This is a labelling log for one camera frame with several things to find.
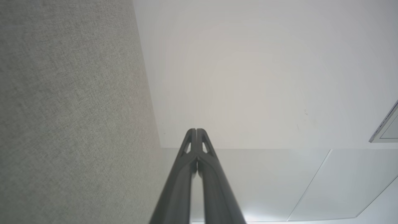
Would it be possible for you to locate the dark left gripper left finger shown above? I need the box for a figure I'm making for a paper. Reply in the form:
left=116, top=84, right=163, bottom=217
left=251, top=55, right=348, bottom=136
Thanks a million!
left=149, top=128, right=197, bottom=224

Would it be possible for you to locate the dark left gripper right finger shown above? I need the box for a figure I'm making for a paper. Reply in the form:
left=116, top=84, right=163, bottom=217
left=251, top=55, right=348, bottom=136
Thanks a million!
left=197, top=128, right=246, bottom=224

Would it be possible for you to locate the grey fabric sofa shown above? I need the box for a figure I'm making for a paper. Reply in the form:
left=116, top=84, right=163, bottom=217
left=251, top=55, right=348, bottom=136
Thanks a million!
left=0, top=0, right=166, bottom=224

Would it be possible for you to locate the grey framed panel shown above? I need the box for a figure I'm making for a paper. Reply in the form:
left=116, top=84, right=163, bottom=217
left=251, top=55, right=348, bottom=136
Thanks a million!
left=369, top=100, right=398, bottom=143

